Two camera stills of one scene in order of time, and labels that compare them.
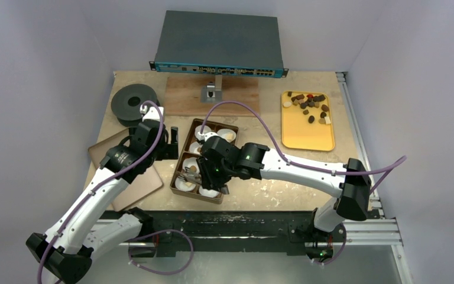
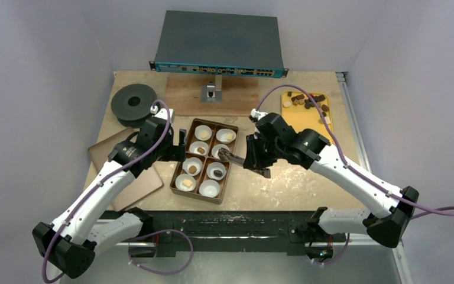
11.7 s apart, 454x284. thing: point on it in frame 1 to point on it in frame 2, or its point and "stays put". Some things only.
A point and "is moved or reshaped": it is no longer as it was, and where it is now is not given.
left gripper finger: x=174 y=135 to x=182 y=137
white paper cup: x=191 y=165 stays put
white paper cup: x=229 y=134 stays put
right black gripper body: x=214 y=181 to x=251 y=154
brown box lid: x=138 y=188 stays put
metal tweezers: x=187 y=175 is moved or reshaped
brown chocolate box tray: x=187 y=178 stays put
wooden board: x=182 y=96 stays put
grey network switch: x=222 y=43 stays put
